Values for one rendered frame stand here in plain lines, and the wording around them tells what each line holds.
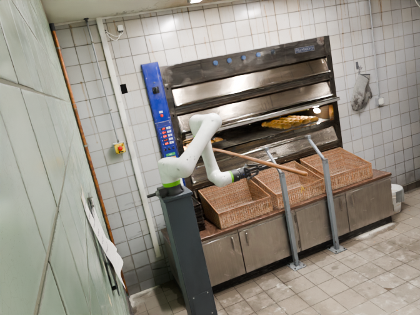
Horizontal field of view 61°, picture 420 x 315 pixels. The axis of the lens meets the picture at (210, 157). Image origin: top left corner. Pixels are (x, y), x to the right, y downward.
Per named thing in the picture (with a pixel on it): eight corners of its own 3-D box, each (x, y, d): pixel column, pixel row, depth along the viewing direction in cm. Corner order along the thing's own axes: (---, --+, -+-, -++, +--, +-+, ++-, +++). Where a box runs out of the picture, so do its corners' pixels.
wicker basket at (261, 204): (202, 215, 366) (196, 190, 360) (250, 199, 384) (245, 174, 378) (220, 230, 321) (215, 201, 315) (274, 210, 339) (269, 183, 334)
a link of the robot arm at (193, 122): (195, 117, 250) (206, 111, 258) (183, 118, 259) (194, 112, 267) (202, 141, 256) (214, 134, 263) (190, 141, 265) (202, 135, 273)
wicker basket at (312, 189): (254, 198, 384) (249, 174, 378) (297, 183, 402) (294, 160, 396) (278, 210, 339) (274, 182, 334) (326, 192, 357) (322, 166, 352)
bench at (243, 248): (172, 280, 367) (159, 228, 355) (359, 209, 440) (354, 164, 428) (187, 309, 315) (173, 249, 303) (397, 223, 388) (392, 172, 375)
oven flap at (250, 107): (181, 134, 349) (175, 115, 351) (331, 96, 403) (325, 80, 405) (182, 133, 345) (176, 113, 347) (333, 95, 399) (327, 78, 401)
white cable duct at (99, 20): (156, 257, 358) (95, 18, 309) (160, 255, 359) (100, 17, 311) (156, 257, 356) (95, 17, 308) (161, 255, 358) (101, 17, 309)
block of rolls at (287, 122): (260, 126, 462) (259, 122, 461) (292, 118, 476) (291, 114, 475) (285, 129, 405) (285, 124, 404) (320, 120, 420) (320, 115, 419)
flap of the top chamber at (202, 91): (175, 107, 344) (170, 88, 346) (328, 72, 397) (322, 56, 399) (176, 106, 340) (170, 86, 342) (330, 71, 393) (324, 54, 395)
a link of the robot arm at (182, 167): (178, 170, 220) (218, 108, 243) (162, 169, 232) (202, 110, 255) (190, 182, 227) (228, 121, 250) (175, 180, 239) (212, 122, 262)
